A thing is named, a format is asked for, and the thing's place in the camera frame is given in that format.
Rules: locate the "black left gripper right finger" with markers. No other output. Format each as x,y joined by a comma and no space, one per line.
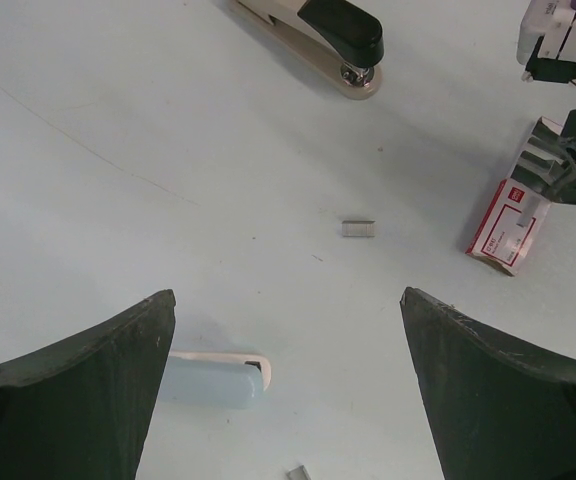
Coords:
498,407

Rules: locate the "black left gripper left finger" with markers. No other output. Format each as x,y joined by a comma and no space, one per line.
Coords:
81,408

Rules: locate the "red white staple box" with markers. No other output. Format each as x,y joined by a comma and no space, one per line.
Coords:
521,201

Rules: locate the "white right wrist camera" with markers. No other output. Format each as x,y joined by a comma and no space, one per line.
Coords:
547,42

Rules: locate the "small staple strip piece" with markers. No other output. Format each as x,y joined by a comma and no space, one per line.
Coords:
298,473

